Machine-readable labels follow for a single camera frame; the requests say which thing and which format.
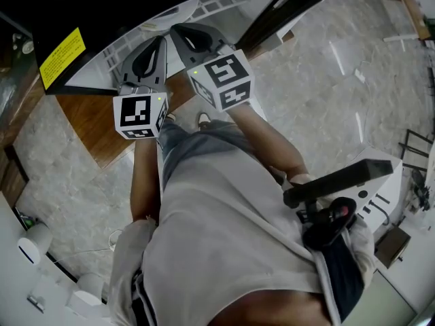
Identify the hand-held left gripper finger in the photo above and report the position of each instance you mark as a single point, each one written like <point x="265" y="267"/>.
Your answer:
<point x="130" y="71"/>
<point x="162" y="70"/>

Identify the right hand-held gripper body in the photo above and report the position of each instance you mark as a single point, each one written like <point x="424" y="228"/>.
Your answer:
<point x="224" y="80"/>

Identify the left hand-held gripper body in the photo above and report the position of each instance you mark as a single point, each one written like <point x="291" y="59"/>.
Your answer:
<point x="136" y="114"/>

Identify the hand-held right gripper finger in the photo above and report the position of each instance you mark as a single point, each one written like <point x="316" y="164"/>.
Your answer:
<point x="214" y="37"/>
<point x="183" y="51"/>

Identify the black appliance with yellow label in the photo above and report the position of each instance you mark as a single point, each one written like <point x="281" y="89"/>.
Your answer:
<point x="102" y="12"/>

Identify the person's left forearm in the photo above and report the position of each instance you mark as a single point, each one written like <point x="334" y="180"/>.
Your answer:
<point x="144" y="182"/>

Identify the person's right forearm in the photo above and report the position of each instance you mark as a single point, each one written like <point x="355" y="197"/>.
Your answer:
<point x="272" y="141"/>

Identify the person's left shoe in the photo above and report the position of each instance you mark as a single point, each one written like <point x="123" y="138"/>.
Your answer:
<point x="171" y="117"/>

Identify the person's shoe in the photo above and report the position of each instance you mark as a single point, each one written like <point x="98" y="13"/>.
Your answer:
<point x="171" y="117"/>
<point x="204" y="119"/>

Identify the person's right shoe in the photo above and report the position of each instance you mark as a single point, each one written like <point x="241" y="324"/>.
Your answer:
<point x="204" y="119"/>

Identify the person's grey jeans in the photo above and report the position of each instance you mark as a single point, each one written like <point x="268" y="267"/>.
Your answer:
<point x="204" y="148"/>

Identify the white floor socket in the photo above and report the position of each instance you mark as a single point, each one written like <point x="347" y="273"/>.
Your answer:
<point x="359" y="76"/>

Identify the wooden steps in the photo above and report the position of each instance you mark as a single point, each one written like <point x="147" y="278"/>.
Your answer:
<point x="13" y="178"/>

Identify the person's white shirt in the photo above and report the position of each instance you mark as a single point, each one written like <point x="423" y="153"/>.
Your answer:
<point x="221" y="243"/>

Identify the white cylindrical device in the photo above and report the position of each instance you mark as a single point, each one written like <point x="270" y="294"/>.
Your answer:
<point x="35" y="243"/>

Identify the white cabinet with black marks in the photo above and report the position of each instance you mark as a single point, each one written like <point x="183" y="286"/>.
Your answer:
<point x="377" y="155"/>

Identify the white rounded appliance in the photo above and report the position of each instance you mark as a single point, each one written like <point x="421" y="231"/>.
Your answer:
<point x="86" y="294"/>

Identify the person's face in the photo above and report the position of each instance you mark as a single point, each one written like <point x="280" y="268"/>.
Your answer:
<point x="272" y="309"/>

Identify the brown box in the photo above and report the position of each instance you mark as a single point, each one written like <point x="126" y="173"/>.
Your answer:
<point x="392" y="248"/>

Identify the black metal frame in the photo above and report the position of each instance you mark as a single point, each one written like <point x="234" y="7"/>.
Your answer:
<point x="413" y="151"/>

